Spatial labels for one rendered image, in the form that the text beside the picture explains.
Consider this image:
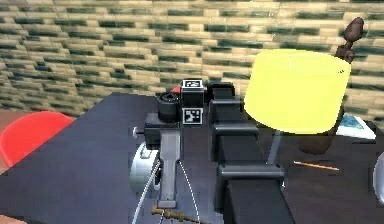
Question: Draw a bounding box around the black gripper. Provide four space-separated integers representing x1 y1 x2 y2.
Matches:
131 92 201 224

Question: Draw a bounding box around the red chair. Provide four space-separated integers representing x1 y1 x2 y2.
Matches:
0 110 76 170

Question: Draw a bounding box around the yellow table lamp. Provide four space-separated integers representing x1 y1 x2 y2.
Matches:
243 48 352 166

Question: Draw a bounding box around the brown knobbly stick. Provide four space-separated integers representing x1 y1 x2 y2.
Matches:
150 204 210 224

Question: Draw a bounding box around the white round alarm clock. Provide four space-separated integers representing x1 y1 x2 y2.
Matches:
129 141 162 195

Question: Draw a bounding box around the black table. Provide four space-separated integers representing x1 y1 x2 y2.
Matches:
0 92 384 224

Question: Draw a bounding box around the orange pencil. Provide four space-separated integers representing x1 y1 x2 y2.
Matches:
293 160 341 172

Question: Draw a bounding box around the white and teal book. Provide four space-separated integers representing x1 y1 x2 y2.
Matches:
335 114 377 141

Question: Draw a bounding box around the grey round object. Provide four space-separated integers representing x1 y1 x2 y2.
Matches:
372 152 384 205

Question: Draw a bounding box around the brown carved statue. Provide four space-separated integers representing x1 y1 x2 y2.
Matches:
297 16 365 156

